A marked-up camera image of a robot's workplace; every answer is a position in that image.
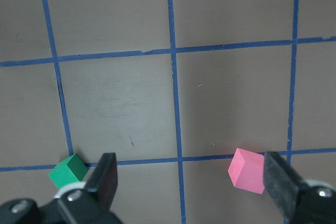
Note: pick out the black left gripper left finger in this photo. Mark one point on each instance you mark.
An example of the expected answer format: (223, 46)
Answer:
(95, 196)

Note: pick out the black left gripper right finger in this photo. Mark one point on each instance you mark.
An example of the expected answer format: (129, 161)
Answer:
(295, 197)

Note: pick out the green foam cube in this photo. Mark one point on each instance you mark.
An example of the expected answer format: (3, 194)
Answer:
(70, 170)

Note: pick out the pink foam cube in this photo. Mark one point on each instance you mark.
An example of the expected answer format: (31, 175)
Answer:
(246, 171)

